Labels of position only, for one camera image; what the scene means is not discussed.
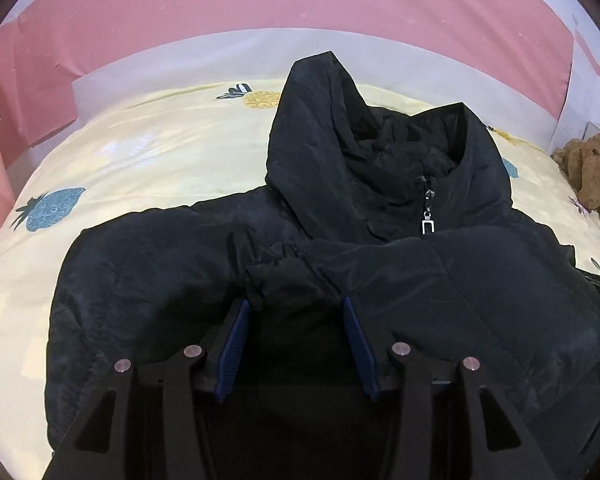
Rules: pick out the brown plush toy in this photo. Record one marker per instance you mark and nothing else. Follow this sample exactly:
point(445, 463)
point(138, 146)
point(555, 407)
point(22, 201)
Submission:
point(592, 165)

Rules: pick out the black hooded puffer jacket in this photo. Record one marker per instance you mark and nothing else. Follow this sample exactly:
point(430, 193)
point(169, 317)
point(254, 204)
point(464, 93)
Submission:
point(430, 285)

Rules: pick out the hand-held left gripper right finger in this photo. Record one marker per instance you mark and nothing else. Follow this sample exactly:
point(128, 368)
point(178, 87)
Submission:
point(357, 345)

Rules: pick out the white mattress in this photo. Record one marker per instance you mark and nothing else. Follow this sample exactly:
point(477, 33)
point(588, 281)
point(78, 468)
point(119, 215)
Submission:
point(180, 60)

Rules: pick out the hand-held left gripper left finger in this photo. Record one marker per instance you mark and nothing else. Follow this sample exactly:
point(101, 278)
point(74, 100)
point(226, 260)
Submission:
point(233, 345)

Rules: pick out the yellow fruit print bedsheet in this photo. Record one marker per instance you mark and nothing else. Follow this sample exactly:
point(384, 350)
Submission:
point(155, 150)

